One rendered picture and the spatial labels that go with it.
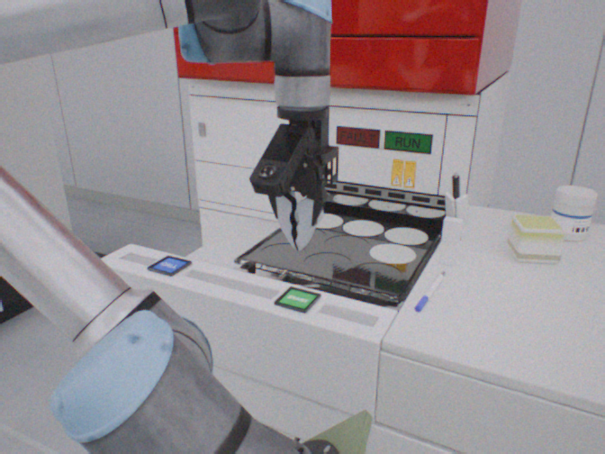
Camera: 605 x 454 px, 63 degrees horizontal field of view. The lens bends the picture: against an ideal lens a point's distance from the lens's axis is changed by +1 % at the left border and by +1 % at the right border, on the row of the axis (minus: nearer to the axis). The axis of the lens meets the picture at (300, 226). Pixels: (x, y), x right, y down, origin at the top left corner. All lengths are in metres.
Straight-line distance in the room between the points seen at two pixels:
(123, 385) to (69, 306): 0.18
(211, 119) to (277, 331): 0.87
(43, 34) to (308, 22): 0.30
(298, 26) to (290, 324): 0.42
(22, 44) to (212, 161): 1.05
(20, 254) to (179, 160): 3.08
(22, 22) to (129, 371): 0.31
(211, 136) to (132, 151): 2.46
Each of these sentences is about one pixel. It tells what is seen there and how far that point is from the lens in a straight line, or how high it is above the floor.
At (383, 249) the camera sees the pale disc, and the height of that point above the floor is 0.90.
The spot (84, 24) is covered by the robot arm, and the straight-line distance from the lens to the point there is 0.52.
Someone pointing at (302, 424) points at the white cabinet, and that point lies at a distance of 0.86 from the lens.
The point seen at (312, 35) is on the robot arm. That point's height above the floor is 1.35.
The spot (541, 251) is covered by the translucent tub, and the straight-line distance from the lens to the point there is 0.98.
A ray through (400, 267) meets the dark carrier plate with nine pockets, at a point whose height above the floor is 0.90.
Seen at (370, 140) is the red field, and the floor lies 1.09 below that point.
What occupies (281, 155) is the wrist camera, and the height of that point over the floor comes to 1.21.
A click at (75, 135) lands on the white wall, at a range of 4.37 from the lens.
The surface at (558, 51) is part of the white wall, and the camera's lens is 2.66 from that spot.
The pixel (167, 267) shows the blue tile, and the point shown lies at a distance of 0.91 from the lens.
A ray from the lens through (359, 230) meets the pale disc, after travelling 1.21.
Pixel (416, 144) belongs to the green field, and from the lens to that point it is 1.23.
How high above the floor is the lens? 1.37
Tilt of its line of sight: 22 degrees down
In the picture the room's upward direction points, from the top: straight up
